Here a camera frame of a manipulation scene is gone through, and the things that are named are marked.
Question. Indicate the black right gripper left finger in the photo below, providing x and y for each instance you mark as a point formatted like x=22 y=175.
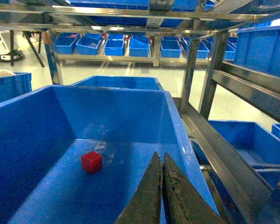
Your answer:
x=145 y=205

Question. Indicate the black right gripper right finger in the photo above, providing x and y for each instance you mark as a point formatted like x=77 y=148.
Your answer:
x=182 y=202

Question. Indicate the red magnetic block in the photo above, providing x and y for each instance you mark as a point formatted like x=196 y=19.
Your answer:
x=91 y=162

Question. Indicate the blue bin lower right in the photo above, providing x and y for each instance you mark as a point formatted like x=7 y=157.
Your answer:
x=256 y=145

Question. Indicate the blue bin behind front bin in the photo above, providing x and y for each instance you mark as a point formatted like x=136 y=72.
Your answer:
x=146 y=83

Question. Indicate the blue bin upper right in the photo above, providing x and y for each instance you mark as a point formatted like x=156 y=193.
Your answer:
x=259 y=49

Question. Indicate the blue bin far left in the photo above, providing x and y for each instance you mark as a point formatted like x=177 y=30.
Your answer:
x=14 y=86

